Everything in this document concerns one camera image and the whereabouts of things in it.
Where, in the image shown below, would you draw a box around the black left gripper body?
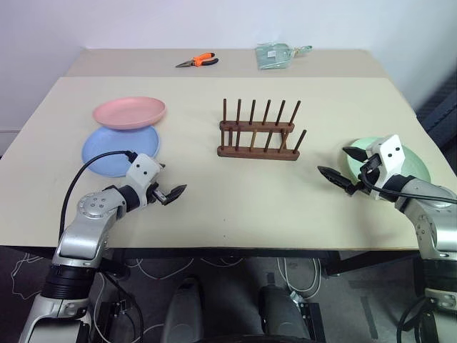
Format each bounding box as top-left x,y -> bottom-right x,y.
144,180 -> 169,207

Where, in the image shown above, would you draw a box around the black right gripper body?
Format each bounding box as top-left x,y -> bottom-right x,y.
345,151 -> 383,197

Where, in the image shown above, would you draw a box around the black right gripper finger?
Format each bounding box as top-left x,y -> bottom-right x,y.
317,165 -> 354,193
342,145 -> 369,164

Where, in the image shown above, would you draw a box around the wooden dish rack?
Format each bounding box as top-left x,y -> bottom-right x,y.
216,98 -> 308,162

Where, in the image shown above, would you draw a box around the green plastic plate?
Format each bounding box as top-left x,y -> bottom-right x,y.
343,137 -> 431,187

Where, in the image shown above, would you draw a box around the blue plastic plate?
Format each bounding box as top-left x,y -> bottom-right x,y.
81,124 -> 161,178

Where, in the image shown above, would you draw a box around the pink plastic plate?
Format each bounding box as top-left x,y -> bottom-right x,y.
91,96 -> 168,131

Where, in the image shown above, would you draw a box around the dark ribbed object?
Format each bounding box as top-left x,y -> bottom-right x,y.
415,71 -> 457,153

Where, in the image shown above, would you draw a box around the dark rounded grey shape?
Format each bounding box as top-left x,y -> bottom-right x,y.
256,274 -> 310,343
162,274 -> 216,343

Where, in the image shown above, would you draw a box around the green item in clear bag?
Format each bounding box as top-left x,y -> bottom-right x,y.
255,41 -> 314,71

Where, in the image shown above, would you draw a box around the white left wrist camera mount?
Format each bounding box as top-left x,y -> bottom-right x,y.
125,154 -> 161,207

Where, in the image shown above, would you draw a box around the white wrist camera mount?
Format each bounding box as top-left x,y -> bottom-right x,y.
125,154 -> 161,207
366,134 -> 408,202

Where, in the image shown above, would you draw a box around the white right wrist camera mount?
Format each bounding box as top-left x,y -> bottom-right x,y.
366,134 -> 408,202

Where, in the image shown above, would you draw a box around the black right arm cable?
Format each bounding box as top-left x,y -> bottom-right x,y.
358,161 -> 457,205

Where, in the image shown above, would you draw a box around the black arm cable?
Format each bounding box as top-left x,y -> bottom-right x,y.
358,161 -> 457,205
59,150 -> 139,244

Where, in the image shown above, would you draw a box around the white floor cable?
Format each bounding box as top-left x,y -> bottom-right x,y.
276,256 -> 323,302
134,257 -> 196,282

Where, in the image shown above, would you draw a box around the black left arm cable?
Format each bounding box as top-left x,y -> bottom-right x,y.
59,150 -> 139,244

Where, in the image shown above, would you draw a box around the orange handled pliers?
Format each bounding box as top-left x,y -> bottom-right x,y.
174,52 -> 219,69

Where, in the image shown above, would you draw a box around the thin white floor cord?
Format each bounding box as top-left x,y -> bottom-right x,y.
9,252 -> 49,298

